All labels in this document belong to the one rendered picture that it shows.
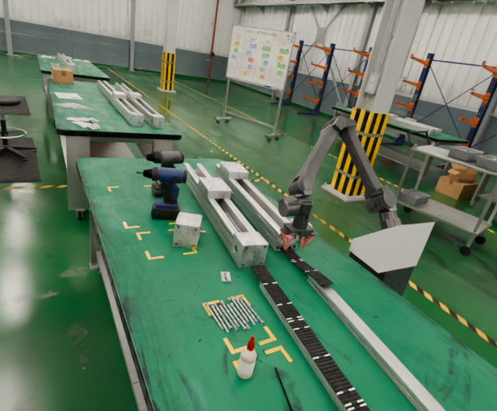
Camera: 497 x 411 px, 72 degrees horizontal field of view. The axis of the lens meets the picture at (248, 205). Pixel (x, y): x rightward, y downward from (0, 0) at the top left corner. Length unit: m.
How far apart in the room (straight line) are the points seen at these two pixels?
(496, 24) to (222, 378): 9.19
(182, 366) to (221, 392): 0.11
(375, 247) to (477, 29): 8.56
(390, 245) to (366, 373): 0.56
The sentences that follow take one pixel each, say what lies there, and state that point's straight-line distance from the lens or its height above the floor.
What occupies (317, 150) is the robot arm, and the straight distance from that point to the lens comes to 1.40.
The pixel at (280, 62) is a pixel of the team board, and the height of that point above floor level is 1.43.
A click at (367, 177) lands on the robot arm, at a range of 1.56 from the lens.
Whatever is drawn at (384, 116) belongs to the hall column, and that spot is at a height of 1.08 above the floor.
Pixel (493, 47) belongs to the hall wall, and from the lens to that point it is 9.48.
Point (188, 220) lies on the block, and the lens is 1.30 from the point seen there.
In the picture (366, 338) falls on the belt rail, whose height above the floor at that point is 0.81.
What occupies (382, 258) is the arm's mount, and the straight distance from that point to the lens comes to 1.45.
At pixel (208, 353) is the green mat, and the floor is 0.78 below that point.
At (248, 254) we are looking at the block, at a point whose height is 0.83.
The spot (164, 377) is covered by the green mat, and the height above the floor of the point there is 0.78.
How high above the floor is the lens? 1.47
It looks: 23 degrees down
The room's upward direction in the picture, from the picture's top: 11 degrees clockwise
